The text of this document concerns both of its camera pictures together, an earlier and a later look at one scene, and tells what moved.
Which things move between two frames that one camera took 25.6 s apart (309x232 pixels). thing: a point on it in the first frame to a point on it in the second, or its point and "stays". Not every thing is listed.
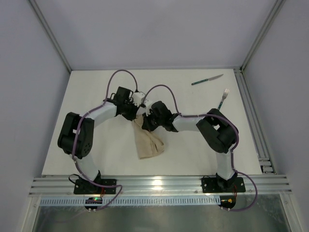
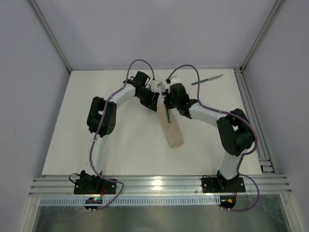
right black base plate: [210, 185] stays
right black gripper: [148, 123] to [170, 101]
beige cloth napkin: [148, 143] to [171, 129]
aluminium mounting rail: [161, 185] stays
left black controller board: [93, 200] stays
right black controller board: [227, 201] stays
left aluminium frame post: [51, 34] stays
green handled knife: [206, 79] stays
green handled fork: [225, 95] to [163, 91]
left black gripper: [132, 114] to [149, 99]
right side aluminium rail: [258, 134] stays
